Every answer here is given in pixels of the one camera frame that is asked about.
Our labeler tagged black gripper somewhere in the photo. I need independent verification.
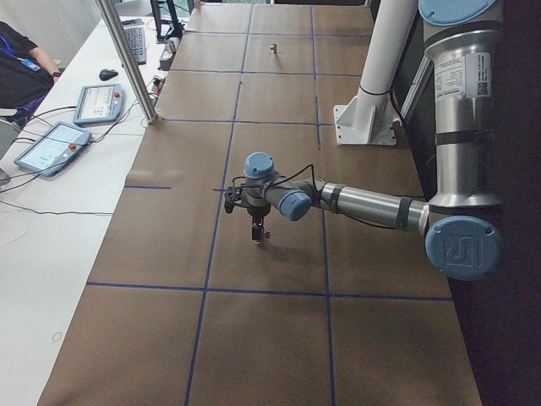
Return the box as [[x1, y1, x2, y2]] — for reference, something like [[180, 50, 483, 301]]
[[247, 206, 267, 241]]

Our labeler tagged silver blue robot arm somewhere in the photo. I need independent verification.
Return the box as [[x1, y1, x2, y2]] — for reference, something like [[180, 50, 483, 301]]
[[224, 1, 504, 281]]

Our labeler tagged chrome angle valve fitting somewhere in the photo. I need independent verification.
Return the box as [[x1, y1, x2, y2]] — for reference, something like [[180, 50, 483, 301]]
[[270, 41, 278, 55]]

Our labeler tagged brown paper table cover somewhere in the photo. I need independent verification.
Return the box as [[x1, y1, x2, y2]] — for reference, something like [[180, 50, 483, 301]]
[[39, 3, 480, 405]]

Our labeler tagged far teach pendant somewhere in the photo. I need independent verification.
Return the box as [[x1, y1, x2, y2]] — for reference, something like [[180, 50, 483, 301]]
[[73, 84, 124, 127]]

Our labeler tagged teach pendant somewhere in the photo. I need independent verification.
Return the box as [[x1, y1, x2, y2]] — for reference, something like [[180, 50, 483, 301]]
[[14, 122, 92, 177], [73, 84, 124, 127]]

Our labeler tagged black computer mouse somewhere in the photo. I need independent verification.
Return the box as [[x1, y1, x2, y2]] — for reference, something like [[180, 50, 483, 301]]
[[98, 69, 118, 81]]

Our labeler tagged black monitor stand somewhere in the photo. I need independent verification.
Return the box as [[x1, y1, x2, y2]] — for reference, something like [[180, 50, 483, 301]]
[[150, 0, 183, 43]]

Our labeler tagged near teach pendant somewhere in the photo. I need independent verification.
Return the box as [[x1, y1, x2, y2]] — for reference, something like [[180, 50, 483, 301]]
[[14, 122, 92, 177]]

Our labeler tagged black keyboard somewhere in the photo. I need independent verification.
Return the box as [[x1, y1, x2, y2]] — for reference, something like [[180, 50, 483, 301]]
[[124, 26, 147, 65]]

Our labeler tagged seated person black shirt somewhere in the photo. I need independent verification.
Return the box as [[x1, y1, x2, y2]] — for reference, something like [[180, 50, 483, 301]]
[[1, 21, 62, 128]]

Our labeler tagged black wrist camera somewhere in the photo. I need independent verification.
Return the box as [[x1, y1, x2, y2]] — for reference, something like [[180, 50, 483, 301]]
[[224, 186, 246, 214]]

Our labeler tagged black camera cable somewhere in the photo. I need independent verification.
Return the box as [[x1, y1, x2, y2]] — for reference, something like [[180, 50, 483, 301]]
[[236, 163, 322, 204]]

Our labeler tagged white mount base plate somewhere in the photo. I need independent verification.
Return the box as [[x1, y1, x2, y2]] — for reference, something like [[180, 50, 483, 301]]
[[333, 91, 396, 145]]

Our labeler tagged white camera pole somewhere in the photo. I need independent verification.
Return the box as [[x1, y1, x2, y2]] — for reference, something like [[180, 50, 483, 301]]
[[359, 0, 418, 96]]

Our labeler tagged aluminium frame post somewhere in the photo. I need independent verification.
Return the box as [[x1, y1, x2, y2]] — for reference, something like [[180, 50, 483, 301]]
[[96, 0, 157, 124]]

